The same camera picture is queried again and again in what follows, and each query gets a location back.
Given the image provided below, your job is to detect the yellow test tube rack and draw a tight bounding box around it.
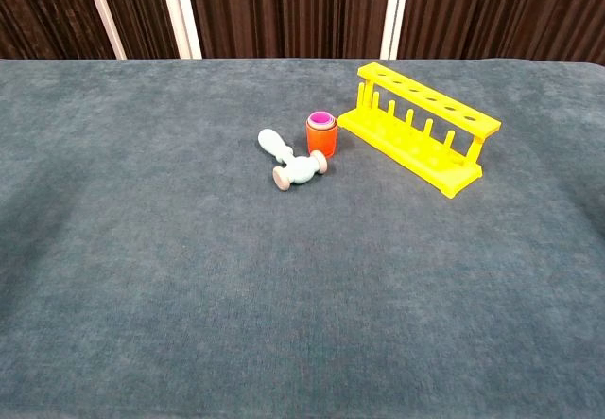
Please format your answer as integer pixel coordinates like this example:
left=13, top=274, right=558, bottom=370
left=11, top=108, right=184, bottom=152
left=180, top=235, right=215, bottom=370
left=337, top=61, right=503, bottom=200

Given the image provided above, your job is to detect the light blue toy hammer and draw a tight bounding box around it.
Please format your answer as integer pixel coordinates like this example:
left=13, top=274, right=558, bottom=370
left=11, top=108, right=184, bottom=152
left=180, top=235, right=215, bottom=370
left=257, top=128, right=329, bottom=192

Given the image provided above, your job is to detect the orange stacking cup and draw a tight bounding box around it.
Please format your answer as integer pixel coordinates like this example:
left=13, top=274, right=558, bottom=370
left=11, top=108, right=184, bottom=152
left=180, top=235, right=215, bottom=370
left=304, top=111, right=338, bottom=159

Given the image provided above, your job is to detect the pink nested inner cup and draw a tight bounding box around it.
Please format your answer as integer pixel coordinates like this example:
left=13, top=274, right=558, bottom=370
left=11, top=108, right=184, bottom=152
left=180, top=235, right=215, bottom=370
left=306, top=111, right=337, bottom=131

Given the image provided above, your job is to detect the blue velvet table cloth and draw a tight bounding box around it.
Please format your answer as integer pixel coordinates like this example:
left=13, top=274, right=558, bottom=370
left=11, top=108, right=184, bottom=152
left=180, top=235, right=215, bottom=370
left=0, top=58, right=605, bottom=419

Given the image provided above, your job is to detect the dark brown curtain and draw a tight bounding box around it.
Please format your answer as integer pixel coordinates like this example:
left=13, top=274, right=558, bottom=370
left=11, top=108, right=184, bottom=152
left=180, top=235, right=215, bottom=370
left=0, top=0, right=605, bottom=66

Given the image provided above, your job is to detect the wide white frame post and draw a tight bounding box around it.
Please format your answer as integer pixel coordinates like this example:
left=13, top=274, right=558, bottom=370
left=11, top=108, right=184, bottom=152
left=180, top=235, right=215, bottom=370
left=157, top=0, right=203, bottom=60

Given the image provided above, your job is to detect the thin grey frame post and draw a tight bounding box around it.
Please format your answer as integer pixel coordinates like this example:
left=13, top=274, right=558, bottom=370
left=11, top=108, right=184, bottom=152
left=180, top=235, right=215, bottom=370
left=79, top=0, right=128, bottom=61

